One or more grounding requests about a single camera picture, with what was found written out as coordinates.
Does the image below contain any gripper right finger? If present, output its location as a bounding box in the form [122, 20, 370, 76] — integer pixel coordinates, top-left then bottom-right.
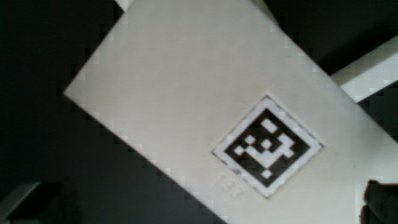
[361, 180, 398, 224]

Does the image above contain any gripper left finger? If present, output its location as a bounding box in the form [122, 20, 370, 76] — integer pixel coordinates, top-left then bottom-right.
[0, 182, 81, 224]

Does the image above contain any white cabinet top block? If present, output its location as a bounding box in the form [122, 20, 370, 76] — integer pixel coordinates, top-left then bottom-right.
[65, 0, 398, 224]

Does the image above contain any white cabinet body box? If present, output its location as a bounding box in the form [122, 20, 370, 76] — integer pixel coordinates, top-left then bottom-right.
[333, 35, 398, 103]

